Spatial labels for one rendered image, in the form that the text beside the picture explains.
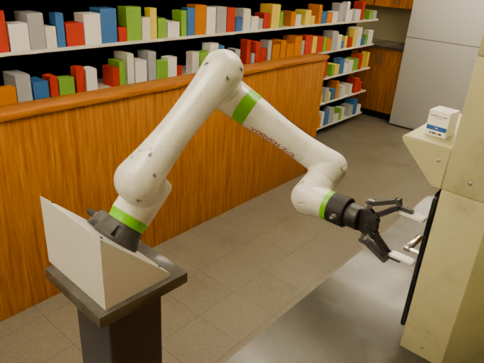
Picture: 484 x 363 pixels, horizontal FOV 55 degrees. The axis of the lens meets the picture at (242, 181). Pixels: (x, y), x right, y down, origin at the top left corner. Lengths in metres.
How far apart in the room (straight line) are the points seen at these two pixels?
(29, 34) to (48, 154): 0.77
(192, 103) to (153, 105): 1.64
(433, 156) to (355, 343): 0.55
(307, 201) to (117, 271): 0.59
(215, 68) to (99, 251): 0.59
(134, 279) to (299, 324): 0.49
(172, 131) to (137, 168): 0.14
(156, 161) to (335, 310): 0.68
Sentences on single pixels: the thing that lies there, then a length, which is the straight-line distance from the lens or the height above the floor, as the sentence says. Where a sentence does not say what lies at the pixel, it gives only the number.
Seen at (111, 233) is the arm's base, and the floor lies 1.10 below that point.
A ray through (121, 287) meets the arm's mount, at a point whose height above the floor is 0.99.
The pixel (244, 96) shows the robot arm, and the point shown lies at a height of 1.47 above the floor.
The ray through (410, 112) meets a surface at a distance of 6.49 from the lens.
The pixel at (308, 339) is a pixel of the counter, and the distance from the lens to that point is 1.35.
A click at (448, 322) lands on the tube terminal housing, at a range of 1.30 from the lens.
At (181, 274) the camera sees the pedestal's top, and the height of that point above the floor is 0.94.
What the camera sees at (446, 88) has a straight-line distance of 6.29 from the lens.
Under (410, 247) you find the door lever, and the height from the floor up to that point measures 1.21.
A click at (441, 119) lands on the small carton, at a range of 1.18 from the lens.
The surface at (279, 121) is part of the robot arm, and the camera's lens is 1.50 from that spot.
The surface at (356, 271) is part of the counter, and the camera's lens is 1.64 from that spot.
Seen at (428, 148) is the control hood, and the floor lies 1.50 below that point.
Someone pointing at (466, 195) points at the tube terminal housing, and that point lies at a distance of 1.15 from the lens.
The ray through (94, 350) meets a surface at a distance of 1.71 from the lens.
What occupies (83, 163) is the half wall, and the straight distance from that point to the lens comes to 2.78.
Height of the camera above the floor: 1.85
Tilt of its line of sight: 25 degrees down
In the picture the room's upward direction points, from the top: 4 degrees clockwise
